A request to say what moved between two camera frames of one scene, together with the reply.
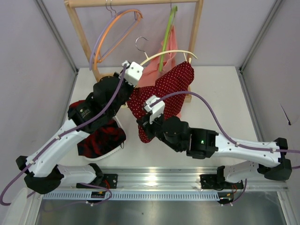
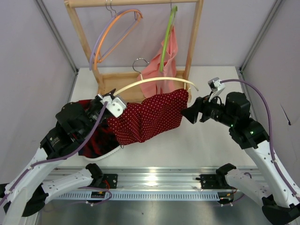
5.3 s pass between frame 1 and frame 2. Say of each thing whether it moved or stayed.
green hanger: stayed
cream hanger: moved
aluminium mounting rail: stayed
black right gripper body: moved
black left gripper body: moved
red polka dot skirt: moved
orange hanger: stayed
